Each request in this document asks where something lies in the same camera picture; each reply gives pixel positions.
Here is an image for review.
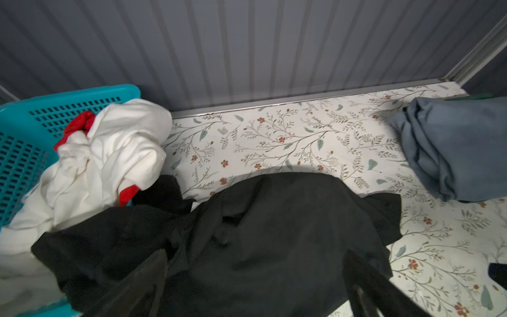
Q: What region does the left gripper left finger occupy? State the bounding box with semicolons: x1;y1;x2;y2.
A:
83;250;167;316

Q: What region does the folded blue-grey t shirt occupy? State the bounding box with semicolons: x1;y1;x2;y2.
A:
388;97;506;202

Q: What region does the floral patterned table mat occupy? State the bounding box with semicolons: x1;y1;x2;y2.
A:
163;82;506;316

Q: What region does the teal plastic laundry basket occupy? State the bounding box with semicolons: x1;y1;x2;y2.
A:
1;85;142;316

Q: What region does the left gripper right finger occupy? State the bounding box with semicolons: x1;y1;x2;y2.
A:
343;250;429;317

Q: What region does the black t shirt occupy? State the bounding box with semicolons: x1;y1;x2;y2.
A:
32;173;402;316

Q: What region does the red t shirt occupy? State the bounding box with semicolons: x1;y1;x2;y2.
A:
53;110;140;206

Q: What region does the white t shirt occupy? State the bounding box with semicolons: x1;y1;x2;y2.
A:
1;99;172;316

